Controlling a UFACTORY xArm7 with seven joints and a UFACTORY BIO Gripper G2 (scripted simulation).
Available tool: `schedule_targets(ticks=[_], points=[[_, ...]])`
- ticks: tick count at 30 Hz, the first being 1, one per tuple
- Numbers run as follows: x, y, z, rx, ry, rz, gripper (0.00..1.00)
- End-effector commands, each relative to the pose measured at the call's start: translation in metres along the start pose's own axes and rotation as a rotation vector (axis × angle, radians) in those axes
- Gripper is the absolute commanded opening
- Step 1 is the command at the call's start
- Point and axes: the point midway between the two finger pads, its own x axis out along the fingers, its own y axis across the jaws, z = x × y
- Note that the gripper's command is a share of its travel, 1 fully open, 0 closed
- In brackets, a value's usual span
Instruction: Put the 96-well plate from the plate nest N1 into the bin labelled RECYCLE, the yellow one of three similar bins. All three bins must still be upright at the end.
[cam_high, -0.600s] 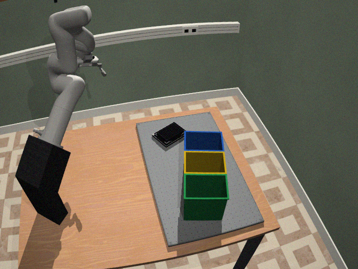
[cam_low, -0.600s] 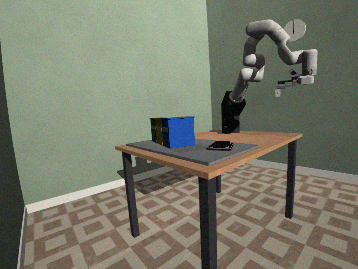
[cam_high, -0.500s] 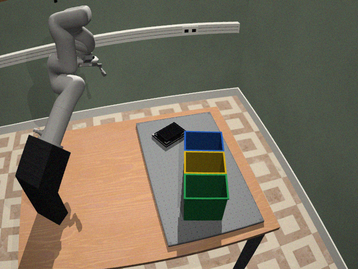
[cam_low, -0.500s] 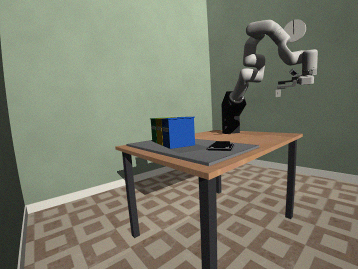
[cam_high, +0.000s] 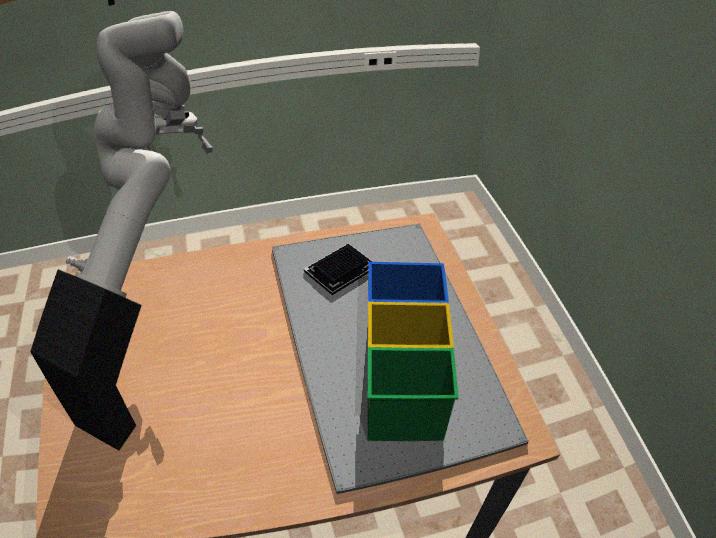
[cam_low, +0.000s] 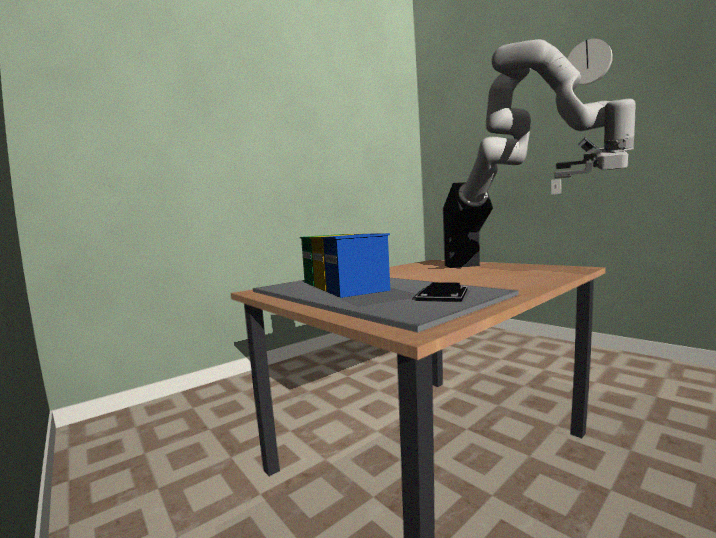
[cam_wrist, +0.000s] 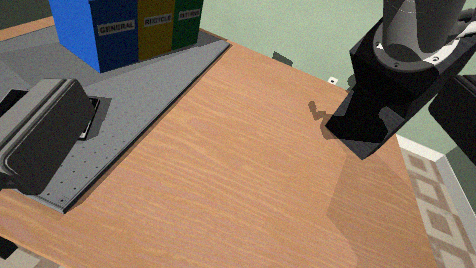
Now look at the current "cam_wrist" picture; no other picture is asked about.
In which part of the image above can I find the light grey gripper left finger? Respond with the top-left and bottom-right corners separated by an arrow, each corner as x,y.
0,78 -> 95,195

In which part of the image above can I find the green open-top bin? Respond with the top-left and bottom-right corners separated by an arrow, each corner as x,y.
171,0 -> 204,50

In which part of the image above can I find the yellow open bin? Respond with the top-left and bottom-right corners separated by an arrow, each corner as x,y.
137,0 -> 175,60

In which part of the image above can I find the blue general waste bin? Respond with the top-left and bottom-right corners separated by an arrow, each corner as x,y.
49,0 -> 139,73

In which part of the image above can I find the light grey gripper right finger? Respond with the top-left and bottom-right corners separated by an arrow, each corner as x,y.
428,75 -> 476,166

